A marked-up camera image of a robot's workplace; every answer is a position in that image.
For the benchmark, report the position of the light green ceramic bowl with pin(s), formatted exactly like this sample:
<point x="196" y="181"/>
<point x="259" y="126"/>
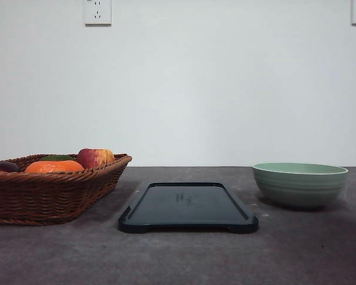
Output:
<point x="298" y="184"/>

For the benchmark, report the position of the brown wicker basket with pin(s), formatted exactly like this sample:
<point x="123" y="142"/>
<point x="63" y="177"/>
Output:
<point x="48" y="198"/>

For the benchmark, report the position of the dark teal rectangular tray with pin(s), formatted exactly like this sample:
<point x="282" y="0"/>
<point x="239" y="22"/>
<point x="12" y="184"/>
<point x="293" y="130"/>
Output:
<point x="186" y="207"/>

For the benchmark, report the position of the red yellow apple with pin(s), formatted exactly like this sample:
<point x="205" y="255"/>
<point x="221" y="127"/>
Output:
<point x="93" y="157"/>

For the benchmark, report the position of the green leafy vegetable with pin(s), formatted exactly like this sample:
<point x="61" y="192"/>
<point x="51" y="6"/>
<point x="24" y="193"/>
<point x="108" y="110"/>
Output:
<point x="56" y="157"/>

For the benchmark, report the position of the orange tangerine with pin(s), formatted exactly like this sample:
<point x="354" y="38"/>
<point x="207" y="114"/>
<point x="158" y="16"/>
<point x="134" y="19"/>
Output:
<point x="55" y="166"/>

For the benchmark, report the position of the dark purple eggplant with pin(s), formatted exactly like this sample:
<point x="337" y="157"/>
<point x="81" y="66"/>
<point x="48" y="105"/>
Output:
<point x="8" y="167"/>

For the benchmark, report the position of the white wall socket left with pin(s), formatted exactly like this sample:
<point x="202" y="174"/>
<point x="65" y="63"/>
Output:
<point x="97" y="13"/>

